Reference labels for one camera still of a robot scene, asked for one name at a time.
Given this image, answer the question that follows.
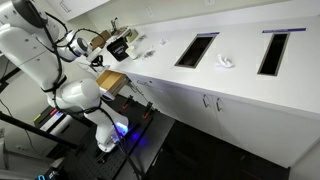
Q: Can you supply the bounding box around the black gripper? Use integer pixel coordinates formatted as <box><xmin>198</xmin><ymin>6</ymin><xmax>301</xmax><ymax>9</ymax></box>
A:
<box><xmin>89</xmin><ymin>53</ymin><xmax>105</xmax><ymax>68</ymax></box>

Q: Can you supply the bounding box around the white drawer with wooden inside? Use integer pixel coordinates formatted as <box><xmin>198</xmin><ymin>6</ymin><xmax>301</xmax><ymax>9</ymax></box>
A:
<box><xmin>95</xmin><ymin>69</ymin><xmax>130</xmax><ymax>98</ymax></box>

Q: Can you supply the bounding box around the brown cardboard box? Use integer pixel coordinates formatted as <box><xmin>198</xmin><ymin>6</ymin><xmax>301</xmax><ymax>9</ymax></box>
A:
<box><xmin>89</xmin><ymin>29</ymin><xmax>112</xmax><ymax>51</ymax></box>

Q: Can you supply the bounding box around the black plastic bin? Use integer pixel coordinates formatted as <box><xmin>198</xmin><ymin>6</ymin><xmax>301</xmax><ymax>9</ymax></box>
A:
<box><xmin>105</xmin><ymin>36</ymin><xmax>130</xmax><ymax>63</ymax></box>

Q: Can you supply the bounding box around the white ceramic mug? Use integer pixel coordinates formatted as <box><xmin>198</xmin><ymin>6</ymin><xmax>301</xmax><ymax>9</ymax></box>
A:
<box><xmin>125</xmin><ymin>44</ymin><xmax>138</xmax><ymax>60</ymax></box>

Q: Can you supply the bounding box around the black clamp with orange grip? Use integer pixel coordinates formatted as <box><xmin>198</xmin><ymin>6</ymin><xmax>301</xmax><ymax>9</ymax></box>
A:
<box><xmin>141</xmin><ymin>101</ymin><xmax>154</xmax><ymax>120</ymax></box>
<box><xmin>121</xmin><ymin>94</ymin><xmax>134</xmax><ymax>110</ymax></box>

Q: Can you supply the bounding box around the crumpled silver foil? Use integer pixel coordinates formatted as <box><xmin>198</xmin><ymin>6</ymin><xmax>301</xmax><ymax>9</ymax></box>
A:
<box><xmin>142</xmin><ymin>48</ymin><xmax>157</xmax><ymax>59</ymax></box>

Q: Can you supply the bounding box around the white upper cabinet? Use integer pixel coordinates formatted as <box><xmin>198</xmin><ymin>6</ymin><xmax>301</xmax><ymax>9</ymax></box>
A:
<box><xmin>44</xmin><ymin>0</ymin><xmax>111</xmax><ymax>22</ymax></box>

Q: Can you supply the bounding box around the black white controller box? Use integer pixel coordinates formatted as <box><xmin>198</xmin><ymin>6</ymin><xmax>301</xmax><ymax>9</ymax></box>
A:
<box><xmin>32</xmin><ymin>105</ymin><xmax>73</xmax><ymax>134</ymax></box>

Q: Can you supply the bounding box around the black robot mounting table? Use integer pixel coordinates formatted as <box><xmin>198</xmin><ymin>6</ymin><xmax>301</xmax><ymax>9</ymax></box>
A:
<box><xmin>63</xmin><ymin>89</ymin><xmax>176</xmax><ymax>180</ymax></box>

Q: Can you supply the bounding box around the black metal pole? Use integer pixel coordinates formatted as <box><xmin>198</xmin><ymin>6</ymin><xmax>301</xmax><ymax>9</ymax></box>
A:
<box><xmin>0</xmin><ymin>110</ymin><xmax>79</xmax><ymax>150</ymax></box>

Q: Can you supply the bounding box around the rectangular black countertop opening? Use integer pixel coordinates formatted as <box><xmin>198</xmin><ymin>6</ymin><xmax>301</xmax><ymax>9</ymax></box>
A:
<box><xmin>257</xmin><ymin>32</ymin><xmax>291</xmax><ymax>78</ymax></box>
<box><xmin>173</xmin><ymin>35</ymin><xmax>217</xmax><ymax>70</ymax></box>

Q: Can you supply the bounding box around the blue label strip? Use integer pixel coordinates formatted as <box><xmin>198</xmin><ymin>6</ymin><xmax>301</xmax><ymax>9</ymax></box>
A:
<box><xmin>196</xmin><ymin>31</ymin><xmax>221</xmax><ymax>37</ymax></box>
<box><xmin>262</xmin><ymin>28</ymin><xmax>307</xmax><ymax>35</ymax></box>

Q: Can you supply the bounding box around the black device with blue light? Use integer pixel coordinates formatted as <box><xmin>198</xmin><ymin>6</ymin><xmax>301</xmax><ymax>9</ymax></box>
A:
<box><xmin>33</xmin><ymin>164</ymin><xmax>64</xmax><ymax>180</ymax></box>

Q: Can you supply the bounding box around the black plug and cable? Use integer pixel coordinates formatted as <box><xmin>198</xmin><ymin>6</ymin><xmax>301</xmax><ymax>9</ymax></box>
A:
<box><xmin>109</xmin><ymin>16</ymin><xmax>120</xmax><ymax>33</ymax></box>

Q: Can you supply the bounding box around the white drawer with handle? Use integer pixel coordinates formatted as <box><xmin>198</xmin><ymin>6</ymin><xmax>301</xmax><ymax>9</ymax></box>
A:
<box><xmin>128</xmin><ymin>75</ymin><xmax>161</xmax><ymax>101</ymax></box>

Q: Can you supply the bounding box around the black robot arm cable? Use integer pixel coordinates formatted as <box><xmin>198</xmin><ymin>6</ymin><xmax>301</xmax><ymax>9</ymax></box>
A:
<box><xmin>39</xmin><ymin>11</ymin><xmax>144</xmax><ymax>179</ymax></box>

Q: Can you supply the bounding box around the white cabinet door with handle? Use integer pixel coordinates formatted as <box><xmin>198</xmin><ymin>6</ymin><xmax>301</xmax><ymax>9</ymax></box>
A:
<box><xmin>213</xmin><ymin>95</ymin><xmax>320</xmax><ymax>169</ymax></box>
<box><xmin>156</xmin><ymin>83</ymin><xmax>224</xmax><ymax>139</ymax></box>

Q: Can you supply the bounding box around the low white wall outlet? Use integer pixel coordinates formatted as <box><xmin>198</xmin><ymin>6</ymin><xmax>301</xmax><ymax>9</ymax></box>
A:
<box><xmin>14</xmin><ymin>143</ymin><xmax>29</xmax><ymax>152</ymax></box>

